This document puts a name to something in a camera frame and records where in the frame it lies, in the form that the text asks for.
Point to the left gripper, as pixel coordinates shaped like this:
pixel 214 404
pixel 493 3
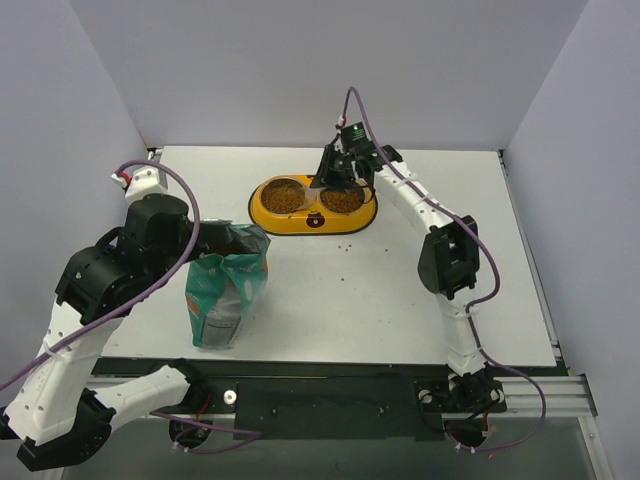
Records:
pixel 211 239

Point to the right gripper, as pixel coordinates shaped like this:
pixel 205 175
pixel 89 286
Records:
pixel 338 166

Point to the green pet food bag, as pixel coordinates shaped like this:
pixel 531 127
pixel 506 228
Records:
pixel 222 288

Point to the clear plastic scoop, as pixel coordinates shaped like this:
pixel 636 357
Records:
pixel 310 197

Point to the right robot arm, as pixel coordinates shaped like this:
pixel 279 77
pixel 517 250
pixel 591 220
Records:
pixel 449 258

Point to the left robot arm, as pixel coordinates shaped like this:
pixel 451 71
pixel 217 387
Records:
pixel 62 422

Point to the left steel bowl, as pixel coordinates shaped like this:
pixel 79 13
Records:
pixel 281 182

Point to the kibble in left bowl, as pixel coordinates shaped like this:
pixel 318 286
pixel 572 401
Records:
pixel 282 199

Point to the yellow double bowl feeder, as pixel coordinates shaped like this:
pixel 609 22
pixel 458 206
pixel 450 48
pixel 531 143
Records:
pixel 315 221

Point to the spilled kibble pieces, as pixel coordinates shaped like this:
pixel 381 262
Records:
pixel 363 259

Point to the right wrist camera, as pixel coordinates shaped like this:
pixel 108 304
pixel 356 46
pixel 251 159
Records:
pixel 336 142

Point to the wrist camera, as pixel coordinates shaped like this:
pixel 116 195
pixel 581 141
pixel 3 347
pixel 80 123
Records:
pixel 142 182
pixel 336 142

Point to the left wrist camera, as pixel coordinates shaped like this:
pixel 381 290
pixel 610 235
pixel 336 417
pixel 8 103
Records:
pixel 142 182

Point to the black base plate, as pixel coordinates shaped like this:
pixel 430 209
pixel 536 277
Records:
pixel 339 401

